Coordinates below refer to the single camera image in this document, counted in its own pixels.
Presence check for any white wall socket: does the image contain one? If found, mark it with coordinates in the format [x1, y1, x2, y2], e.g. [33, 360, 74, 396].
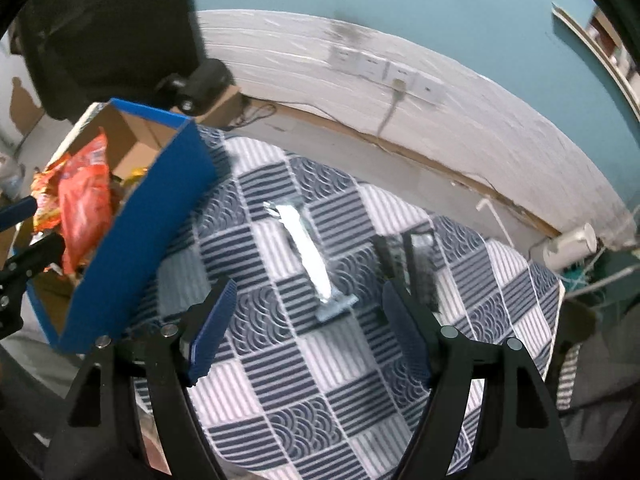
[387, 61, 417, 92]
[329, 44, 362, 75]
[360, 54, 389, 82]
[416, 76, 447, 107]

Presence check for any navy patterned tablecloth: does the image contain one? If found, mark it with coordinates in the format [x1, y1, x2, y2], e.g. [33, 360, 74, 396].
[120, 125, 567, 480]

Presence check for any thin white tube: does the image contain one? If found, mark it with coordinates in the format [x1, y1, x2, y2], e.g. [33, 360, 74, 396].
[476, 198, 507, 242]

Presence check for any long silver snack packet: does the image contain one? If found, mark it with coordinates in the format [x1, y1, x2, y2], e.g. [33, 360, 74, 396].
[262, 200, 360, 324]

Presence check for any small cardboard box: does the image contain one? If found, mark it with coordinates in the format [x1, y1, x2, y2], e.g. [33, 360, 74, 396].
[192, 84, 244, 129]

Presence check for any large black screen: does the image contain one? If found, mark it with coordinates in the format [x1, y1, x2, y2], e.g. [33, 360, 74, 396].
[10, 0, 207, 122]

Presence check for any blue cardboard box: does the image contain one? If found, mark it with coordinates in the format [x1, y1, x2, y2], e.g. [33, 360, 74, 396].
[27, 98, 219, 357]

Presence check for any yellow snack bar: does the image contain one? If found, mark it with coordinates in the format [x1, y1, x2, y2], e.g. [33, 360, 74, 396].
[122, 166, 150, 192]

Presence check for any grey plug with cable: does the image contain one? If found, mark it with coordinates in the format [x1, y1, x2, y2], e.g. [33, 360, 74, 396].
[376, 79, 409, 137]

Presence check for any white wall shelf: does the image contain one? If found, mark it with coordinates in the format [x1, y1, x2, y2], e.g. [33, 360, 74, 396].
[551, 2, 640, 123]

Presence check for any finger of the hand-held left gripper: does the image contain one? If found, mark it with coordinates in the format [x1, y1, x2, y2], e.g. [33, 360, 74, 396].
[0, 232, 67, 291]
[0, 196, 40, 231]

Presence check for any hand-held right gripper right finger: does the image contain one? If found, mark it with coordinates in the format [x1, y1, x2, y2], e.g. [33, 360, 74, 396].
[381, 280, 571, 480]

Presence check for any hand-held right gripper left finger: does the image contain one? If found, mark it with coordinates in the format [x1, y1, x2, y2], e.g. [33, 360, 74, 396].
[42, 278, 239, 480]

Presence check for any white and orange snack packet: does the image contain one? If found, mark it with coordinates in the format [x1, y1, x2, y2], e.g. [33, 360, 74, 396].
[30, 154, 68, 233]

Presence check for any black webcam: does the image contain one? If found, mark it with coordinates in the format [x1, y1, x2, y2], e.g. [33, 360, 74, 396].
[154, 58, 234, 114]

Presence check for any black cable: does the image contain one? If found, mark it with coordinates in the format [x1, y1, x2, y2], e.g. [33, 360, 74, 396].
[234, 101, 277, 127]

